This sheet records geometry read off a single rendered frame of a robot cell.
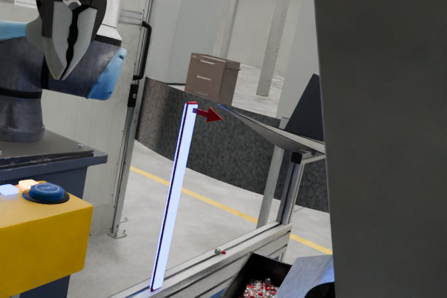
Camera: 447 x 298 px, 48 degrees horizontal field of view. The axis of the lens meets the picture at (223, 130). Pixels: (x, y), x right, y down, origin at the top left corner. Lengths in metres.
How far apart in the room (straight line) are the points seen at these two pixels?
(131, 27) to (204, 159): 0.81
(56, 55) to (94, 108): 2.11
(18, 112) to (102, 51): 0.20
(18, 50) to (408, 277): 0.84
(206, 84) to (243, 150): 5.01
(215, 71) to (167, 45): 3.09
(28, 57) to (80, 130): 1.66
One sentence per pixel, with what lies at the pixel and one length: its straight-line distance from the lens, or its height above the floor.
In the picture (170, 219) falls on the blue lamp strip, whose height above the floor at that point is 0.99.
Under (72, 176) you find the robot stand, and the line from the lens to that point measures 1.09.
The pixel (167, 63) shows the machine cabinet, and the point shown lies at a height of 0.45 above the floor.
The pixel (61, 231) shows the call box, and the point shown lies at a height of 1.05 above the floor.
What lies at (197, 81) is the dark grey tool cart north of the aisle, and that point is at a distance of 7.61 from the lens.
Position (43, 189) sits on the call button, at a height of 1.08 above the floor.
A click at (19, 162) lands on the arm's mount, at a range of 0.98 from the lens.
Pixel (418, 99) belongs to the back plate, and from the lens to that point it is 0.26.
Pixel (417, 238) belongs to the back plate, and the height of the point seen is 1.21.
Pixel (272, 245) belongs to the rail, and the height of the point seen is 0.83.
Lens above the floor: 1.31
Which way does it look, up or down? 11 degrees down
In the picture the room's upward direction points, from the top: 12 degrees clockwise
